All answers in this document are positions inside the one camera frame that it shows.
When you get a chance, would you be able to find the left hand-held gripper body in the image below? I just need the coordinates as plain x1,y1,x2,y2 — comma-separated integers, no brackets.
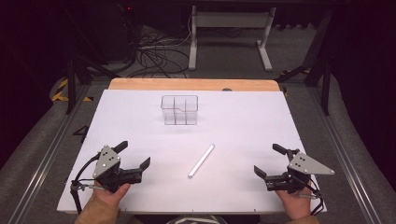
92,145,144,193

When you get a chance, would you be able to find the yellow black hazard tape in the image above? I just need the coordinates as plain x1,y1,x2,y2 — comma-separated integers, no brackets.
50,77,94,103

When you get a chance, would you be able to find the bundle of floor cables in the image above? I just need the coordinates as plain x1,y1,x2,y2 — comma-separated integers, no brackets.
125,26,191,79

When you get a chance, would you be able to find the grey floor rail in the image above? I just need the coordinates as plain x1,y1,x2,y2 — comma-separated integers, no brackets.
7,84,92,224
306,84,390,224

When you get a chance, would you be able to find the white plastic tube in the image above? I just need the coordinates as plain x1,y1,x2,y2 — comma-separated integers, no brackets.
187,143,216,179

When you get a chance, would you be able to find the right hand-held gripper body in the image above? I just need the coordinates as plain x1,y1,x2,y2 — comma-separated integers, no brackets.
265,148,335,194

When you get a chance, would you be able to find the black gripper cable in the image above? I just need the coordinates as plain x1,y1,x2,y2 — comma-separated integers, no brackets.
70,153,102,216
297,176,326,217

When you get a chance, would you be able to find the wooden table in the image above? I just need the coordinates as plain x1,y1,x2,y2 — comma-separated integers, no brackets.
107,77,281,92

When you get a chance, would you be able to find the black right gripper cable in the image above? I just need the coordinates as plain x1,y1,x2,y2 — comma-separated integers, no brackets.
297,176,326,217

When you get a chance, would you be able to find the clear plastic divided container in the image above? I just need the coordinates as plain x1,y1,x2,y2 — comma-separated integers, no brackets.
160,94,200,126

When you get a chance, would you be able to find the black metal stand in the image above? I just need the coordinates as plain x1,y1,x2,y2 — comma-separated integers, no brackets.
60,6,120,116
275,8,333,117

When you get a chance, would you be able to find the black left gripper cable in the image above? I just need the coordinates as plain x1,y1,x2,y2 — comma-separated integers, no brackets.
70,153,102,216

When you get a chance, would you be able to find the white metal stand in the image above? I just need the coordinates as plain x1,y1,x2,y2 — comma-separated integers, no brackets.
188,5,277,73

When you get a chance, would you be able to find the person's left hand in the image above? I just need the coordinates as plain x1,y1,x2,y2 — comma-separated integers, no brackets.
92,182,132,208

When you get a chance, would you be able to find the white board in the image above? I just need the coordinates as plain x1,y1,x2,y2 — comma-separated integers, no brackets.
56,89,328,216

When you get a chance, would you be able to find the person's right hand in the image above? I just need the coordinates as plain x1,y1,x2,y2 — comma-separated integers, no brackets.
275,189,313,221

